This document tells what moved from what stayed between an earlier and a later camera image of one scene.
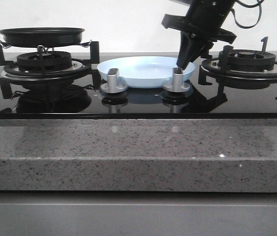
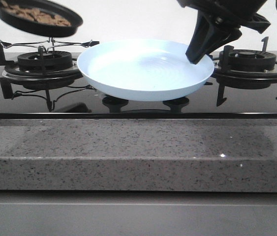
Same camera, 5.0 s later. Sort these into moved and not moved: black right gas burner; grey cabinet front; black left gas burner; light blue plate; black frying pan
Moved: light blue plate; black frying pan
Not moved: black left gas burner; grey cabinet front; black right gas burner
